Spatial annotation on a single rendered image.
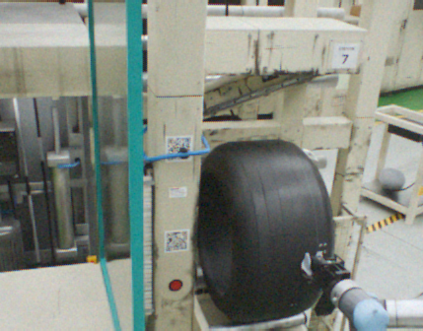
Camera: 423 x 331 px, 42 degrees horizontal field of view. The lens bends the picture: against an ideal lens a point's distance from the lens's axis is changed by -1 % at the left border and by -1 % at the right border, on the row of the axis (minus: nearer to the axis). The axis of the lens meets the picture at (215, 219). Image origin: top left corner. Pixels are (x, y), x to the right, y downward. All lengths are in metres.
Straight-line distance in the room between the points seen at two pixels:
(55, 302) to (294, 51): 1.06
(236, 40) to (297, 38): 0.20
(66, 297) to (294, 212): 0.65
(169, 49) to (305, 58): 0.57
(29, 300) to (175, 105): 0.61
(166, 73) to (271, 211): 0.46
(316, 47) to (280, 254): 0.70
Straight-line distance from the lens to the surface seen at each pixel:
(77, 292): 1.36
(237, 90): 1.94
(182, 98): 1.47
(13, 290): 1.39
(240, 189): 1.54
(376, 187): 4.94
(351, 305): 1.31
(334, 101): 6.52
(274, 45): 1.80
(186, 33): 1.43
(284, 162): 1.62
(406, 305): 1.46
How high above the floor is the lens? 2.05
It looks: 28 degrees down
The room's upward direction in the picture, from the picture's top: 3 degrees clockwise
